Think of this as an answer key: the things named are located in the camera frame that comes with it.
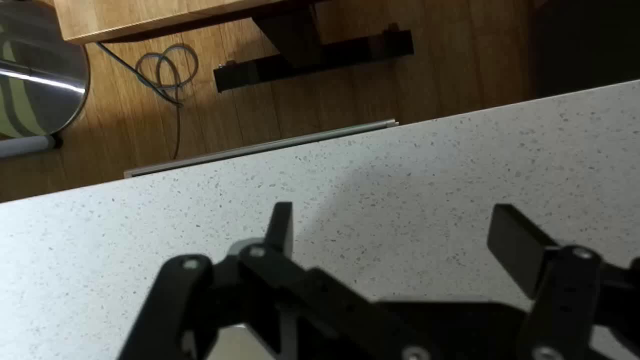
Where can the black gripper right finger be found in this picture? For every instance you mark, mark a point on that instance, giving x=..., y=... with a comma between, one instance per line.
x=560, y=301

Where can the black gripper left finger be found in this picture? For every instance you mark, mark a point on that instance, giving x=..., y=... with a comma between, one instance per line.
x=286, y=292

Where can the black table base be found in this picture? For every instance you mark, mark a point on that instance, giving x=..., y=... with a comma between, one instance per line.
x=301, y=60

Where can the white pole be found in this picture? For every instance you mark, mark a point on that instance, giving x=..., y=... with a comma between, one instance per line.
x=27, y=144

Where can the wooden table top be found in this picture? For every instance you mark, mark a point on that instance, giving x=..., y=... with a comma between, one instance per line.
x=153, y=17

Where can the round shiny metal lid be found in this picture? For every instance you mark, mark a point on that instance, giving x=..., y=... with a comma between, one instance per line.
x=41, y=72

